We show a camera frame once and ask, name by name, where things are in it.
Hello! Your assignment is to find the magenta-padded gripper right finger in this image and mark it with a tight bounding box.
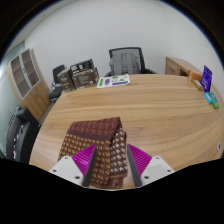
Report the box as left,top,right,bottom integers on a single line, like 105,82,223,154
126,143,176,188

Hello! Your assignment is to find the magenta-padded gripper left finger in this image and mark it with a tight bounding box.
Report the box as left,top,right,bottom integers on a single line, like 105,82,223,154
48,143,98,188

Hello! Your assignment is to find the brown patterned towel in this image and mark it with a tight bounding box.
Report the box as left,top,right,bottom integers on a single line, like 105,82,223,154
57,116,129,190

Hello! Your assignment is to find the black sofa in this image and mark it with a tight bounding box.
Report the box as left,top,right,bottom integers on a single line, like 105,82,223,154
4,107,41,165

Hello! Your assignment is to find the wooden cabinet with glass doors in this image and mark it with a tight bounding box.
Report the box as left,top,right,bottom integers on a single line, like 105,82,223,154
6,48,53,123

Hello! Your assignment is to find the tall brown cardboard box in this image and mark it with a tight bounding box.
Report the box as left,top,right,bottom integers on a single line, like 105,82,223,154
56,68,76,93

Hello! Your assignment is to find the wide brown cardboard box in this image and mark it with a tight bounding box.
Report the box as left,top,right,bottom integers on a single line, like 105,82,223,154
71,67,100,90

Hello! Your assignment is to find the white printed leaflet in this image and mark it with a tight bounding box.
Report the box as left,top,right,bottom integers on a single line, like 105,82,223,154
96,74,131,89

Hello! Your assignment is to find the small blue box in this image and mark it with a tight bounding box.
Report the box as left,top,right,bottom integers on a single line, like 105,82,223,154
203,91,214,105

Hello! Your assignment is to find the small green box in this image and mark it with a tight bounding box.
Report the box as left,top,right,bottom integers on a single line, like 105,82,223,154
209,92,221,110

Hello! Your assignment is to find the flat black cardboard box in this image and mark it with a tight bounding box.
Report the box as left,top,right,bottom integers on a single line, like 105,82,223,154
69,58,95,75

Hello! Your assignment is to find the wooden side cabinet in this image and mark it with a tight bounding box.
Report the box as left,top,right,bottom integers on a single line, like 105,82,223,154
164,56,203,78

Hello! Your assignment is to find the purple standing card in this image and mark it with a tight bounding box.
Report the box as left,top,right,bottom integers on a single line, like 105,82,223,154
200,65,213,93

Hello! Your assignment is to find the grey mesh office chair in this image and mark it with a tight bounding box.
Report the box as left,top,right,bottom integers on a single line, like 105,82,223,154
104,46,157,78

